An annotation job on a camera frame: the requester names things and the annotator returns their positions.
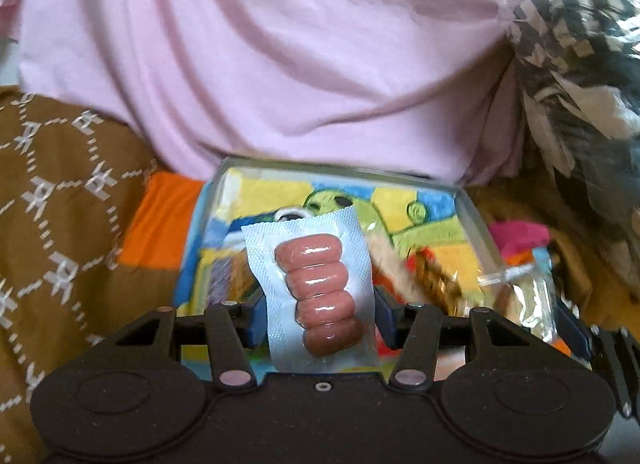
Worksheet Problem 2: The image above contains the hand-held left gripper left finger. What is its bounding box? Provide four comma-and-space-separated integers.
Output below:
95, 294, 271, 390

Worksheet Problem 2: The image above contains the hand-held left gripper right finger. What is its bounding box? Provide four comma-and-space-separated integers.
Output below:
372, 286, 556, 390

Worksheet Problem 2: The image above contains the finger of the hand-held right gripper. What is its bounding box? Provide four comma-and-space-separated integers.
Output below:
552, 296, 640, 417

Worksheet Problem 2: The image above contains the rice crisp bar packet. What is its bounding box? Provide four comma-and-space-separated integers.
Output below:
367, 229, 426, 305

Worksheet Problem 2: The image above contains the white sausage packet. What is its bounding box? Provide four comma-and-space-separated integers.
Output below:
241, 207, 381, 375

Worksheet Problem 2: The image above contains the grey cardboard box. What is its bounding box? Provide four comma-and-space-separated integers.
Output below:
172, 156, 506, 370

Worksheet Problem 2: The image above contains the brown patterned blanket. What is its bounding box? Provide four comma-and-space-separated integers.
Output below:
0, 86, 181, 464

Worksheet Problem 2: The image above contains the pink cloth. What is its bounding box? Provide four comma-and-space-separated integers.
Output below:
0, 0, 531, 187

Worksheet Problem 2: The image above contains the plastic bag of clothes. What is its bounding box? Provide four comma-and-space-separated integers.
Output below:
485, 0, 640, 295

